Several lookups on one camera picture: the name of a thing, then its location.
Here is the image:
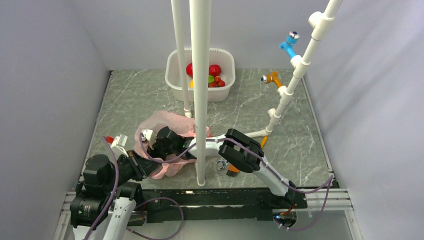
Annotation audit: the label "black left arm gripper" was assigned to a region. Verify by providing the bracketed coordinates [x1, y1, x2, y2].
[103, 148, 162, 191]

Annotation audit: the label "pink plastic bag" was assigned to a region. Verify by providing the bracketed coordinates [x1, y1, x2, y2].
[133, 110, 196, 180]

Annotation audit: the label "green fake starfruit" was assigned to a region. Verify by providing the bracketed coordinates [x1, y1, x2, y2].
[208, 75, 215, 84]

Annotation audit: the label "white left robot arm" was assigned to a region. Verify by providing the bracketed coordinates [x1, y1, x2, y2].
[69, 150, 160, 240]

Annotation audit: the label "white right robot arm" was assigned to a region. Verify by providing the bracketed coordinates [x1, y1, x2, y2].
[138, 126, 296, 208]

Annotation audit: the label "red fake apple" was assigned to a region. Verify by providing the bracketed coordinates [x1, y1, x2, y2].
[185, 63, 193, 78]

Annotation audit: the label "red fake cherry tomatoes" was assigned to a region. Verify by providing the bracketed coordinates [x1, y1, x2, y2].
[208, 76, 226, 88]

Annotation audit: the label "silver combination wrench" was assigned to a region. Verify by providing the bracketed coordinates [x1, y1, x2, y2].
[215, 160, 228, 171]

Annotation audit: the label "black orange hex key set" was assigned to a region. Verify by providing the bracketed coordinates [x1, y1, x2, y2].
[226, 164, 240, 177]

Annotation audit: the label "small orange screwdriver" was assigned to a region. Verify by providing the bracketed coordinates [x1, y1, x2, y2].
[260, 136, 268, 149]

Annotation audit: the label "orange toy faucet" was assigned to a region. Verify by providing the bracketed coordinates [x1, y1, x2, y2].
[260, 71, 283, 88]

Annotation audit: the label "blue toy faucet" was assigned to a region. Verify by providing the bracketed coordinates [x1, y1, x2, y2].
[279, 31, 300, 59]

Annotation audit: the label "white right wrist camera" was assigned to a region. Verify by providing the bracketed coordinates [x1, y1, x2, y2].
[140, 129, 156, 149]

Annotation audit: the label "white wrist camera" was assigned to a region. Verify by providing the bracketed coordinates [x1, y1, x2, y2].
[140, 129, 156, 149]
[106, 133, 129, 157]

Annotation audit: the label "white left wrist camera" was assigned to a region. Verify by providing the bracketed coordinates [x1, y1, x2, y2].
[106, 133, 129, 157]

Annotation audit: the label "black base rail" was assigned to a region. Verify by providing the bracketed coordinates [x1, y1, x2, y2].
[131, 187, 308, 226]

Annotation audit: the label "white pvc pipe frame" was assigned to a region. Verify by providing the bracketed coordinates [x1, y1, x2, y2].
[189, 0, 342, 187]

